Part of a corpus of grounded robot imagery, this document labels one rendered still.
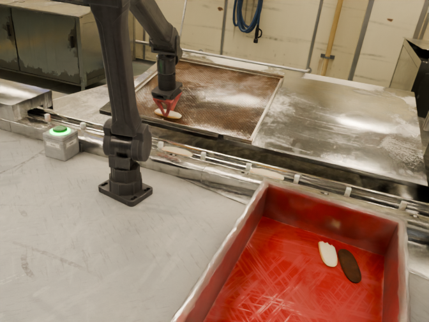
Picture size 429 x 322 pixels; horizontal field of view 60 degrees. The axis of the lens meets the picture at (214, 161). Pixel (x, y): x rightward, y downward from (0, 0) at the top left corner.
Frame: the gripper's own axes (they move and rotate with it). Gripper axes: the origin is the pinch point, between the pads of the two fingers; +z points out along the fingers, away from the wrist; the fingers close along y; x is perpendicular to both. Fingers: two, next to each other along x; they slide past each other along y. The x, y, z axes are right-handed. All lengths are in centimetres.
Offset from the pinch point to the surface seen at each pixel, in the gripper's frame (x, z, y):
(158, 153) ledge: -7.3, 1.2, -20.7
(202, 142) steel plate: -12.7, 8.9, -0.2
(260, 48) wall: 55, 104, 341
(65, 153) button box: 16.5, 0.9, -32.1
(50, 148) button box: 21.2, 0.3, -32.8
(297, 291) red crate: -55, -1, -51
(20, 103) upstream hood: 41.6, -4.0, -21.5
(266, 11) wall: 55, 62, 348
